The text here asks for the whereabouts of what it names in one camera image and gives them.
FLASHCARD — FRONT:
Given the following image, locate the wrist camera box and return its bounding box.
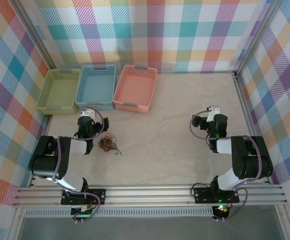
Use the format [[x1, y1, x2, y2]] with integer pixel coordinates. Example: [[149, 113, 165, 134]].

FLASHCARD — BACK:
[[80, 107, 96, 118], [206, 105, 221, 123]]

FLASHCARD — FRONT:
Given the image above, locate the pink plastic basket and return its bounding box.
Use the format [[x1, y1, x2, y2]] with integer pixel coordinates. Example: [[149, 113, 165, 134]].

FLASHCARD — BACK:
[[112, 64, 158, 114]]

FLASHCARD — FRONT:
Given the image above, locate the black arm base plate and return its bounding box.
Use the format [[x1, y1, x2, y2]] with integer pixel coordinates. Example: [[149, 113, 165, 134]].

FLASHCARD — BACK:
[[61, 188, 106, 206], [193, 186, 240, 205]]

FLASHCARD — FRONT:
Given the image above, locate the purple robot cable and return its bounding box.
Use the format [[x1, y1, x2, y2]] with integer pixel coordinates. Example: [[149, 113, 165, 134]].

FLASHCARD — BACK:
[[51, 106, 105, 221], [190, 111, 263, 222]]

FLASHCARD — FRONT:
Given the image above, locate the blue plastic basket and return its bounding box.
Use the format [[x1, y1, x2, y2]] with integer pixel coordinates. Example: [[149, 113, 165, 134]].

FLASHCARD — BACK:
[[74, 64, 117, 111]]

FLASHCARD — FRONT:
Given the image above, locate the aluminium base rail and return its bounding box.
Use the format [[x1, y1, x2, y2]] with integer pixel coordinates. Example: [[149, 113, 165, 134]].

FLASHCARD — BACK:
[[11, 183, 289, 208]]

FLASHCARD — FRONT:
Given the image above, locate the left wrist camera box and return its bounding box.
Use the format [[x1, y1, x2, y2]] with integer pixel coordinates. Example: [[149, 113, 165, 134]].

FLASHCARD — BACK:
[[80, 107, 96, 118]]

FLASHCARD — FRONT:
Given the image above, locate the controller circuit board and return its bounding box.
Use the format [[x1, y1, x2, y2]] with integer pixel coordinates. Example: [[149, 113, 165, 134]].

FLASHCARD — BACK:
[[213, 204, 230, 218], [71, 204, 95, 218]]

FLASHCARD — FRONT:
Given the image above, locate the aluminium frame post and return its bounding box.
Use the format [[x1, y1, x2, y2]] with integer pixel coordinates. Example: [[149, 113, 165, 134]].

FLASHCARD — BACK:
[[14, 0, 61, 76], [234, 0, 280, 76]]

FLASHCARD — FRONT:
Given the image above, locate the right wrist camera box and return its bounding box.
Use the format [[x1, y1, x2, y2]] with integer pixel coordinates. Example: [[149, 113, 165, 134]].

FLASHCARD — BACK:
[[206, 105, 221, 123]]

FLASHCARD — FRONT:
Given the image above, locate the green plastic basket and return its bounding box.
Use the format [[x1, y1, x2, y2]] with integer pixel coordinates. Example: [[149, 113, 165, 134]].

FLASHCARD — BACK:
[[35, 69, 82, 116]]

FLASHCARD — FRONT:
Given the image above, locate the grey slotted cable duct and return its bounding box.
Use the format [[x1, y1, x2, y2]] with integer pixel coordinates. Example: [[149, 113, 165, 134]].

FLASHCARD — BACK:
[[24, 208, 215, 218]]

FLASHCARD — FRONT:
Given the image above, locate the thin black cable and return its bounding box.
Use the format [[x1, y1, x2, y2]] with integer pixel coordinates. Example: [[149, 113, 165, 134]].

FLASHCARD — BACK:
[[100, 136, 119, 153], [102, 137, 123, 156]]

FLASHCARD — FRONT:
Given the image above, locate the thin green cable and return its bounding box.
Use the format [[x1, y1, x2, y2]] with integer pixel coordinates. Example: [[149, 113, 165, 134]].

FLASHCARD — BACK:
[[98, 136, 116, 151]]

